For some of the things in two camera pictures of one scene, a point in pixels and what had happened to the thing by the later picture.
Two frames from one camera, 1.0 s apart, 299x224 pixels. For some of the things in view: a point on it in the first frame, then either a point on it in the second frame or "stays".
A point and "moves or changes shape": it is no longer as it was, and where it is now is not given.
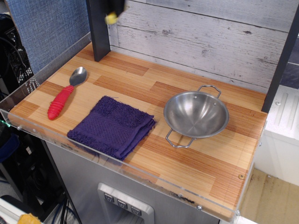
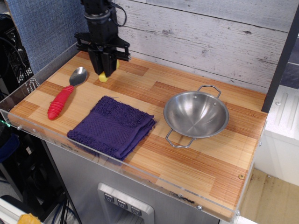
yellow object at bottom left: (29, 219) stays
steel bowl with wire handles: (195, 114) stays
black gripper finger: (117, 6) to (103, 35)
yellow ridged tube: (111, 18) moves or changes shape
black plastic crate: (17, 75) stays
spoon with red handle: (77, 75) stays
